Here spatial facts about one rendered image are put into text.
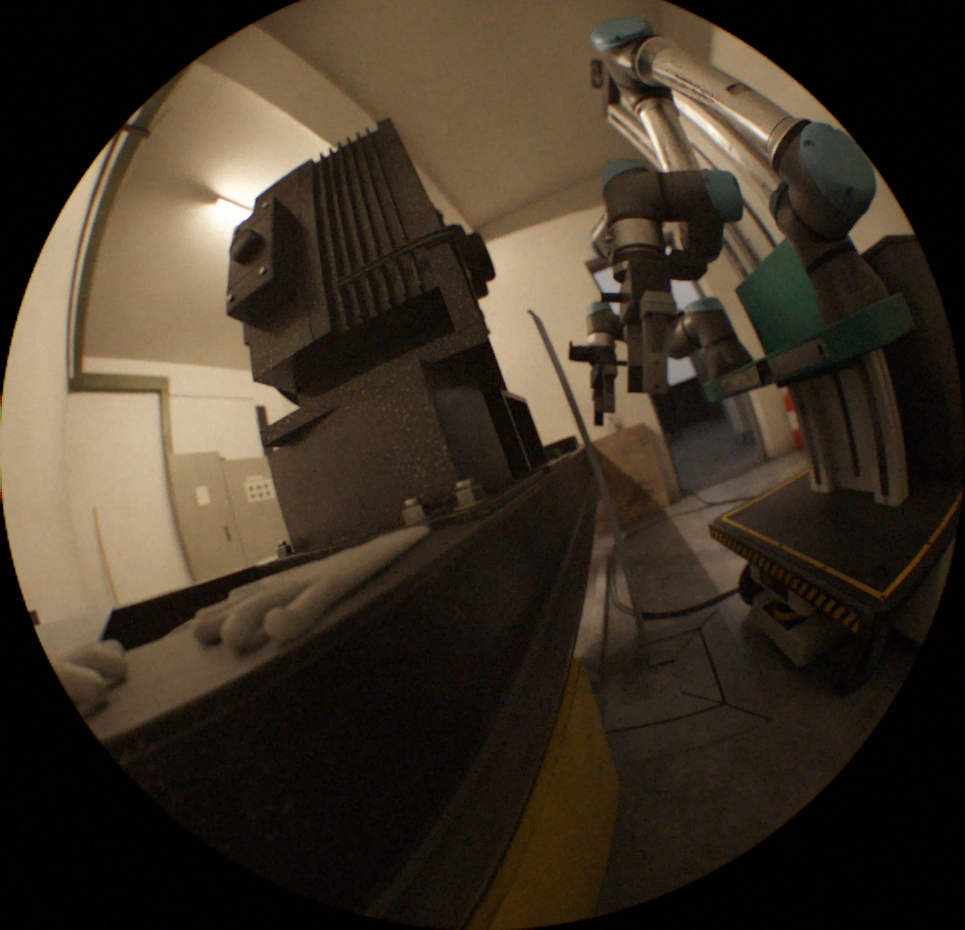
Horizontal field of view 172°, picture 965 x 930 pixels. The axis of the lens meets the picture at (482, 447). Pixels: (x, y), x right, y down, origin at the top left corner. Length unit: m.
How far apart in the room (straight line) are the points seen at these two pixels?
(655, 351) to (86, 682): 0.45
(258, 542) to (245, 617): 3.45
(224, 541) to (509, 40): 4.41
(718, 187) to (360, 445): 0.60
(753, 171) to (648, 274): 0.60
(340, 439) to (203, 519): 2.98
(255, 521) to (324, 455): 3.11
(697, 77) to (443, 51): 1.83
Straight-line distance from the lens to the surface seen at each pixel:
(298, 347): 0.60
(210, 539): 3.41
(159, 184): 2.60
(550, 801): 0.37
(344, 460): 0.50
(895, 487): 0.88
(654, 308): 0.34
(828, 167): 0.51
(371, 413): 0.46
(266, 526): 3.67
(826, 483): 1.04
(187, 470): 3.50
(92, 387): 3.84
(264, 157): 2.45
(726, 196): 0.48
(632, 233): 0.44
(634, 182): 0.48
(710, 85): 0.63
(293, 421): 0.57
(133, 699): 0.16
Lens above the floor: 0.70
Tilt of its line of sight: 5 degrees up
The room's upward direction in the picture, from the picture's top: 19 degrees counter-clockwise
